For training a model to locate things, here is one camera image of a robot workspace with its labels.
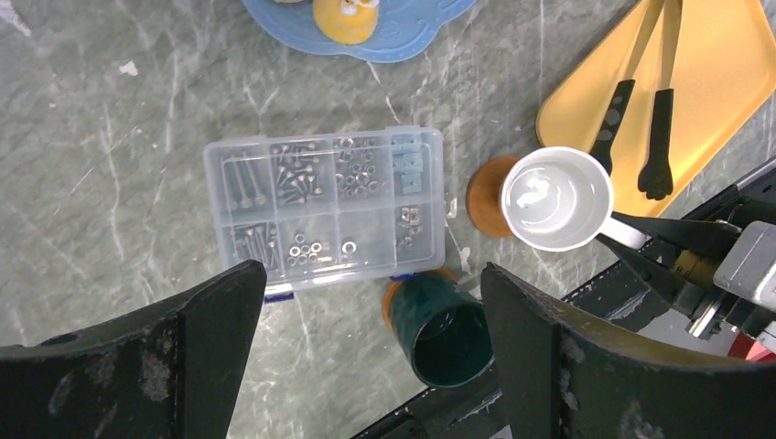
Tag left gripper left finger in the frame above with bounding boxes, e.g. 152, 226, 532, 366
1, 260, 267, 438

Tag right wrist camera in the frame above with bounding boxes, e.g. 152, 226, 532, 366
713, 221, 775, 311

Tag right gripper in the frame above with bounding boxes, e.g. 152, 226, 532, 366
597, 212, 775, 339

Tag brown round coaster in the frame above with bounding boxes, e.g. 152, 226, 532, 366
465, 155, 519, 238
382, 268, 458, 331

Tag white mug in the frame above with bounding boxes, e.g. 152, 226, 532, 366
499, 146, 647, 252

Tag yellow serving tray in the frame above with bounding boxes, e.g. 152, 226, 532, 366
535, 1, 775, 217

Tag blue three-tier cake stand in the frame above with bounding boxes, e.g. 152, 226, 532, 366
243, 0, 475, 63

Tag clear plastic screw box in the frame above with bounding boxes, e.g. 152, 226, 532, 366
203, 125, 446, 295

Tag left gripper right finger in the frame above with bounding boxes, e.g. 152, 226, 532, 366
480, 264, 775, 438

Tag yellow cupcake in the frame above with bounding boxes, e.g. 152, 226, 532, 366
312, 0, 380, 45

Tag dark green mug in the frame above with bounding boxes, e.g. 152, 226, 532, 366
391, 275, 493, 389

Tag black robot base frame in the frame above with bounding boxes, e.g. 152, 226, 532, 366
351, 176, 776, 439

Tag gold black serving tongs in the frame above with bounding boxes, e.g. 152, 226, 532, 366
587, 0, 685, 202

